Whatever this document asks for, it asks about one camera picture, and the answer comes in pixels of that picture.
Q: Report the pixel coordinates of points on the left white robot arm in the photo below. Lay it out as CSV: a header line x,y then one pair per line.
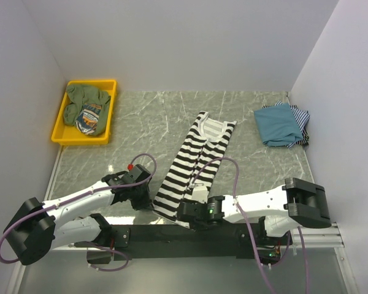
x,y
38,227

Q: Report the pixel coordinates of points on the yellow plastic bin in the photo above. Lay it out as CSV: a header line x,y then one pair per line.
x,y
69,135

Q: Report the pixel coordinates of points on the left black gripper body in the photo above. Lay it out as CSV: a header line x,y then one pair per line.
x,y
140,198

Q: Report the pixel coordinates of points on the olive patterned garment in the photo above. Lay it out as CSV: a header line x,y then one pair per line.
x,y
88,109

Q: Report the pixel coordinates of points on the black white striped top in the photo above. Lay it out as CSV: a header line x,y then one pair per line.
x,y
195,163

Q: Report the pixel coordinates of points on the blue white striped folded top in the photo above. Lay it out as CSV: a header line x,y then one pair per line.
x,y
300,119

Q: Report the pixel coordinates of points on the black striped folded top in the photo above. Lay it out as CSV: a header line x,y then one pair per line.
x,y
305,139

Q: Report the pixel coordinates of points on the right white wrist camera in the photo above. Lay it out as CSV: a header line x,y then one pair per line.
x,y
200,193

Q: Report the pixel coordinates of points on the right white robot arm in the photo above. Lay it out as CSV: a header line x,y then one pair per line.
x,y
296,203

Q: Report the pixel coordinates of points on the black base beam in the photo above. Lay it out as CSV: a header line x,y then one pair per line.
x,y
174,241

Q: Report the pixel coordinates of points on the aluminium rail frame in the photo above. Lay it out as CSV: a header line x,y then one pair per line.
x,y
313,238

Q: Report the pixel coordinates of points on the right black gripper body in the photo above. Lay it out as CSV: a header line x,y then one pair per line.
x,y
198,225

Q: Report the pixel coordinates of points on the teal tank top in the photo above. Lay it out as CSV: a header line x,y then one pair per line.
x,y
277,126

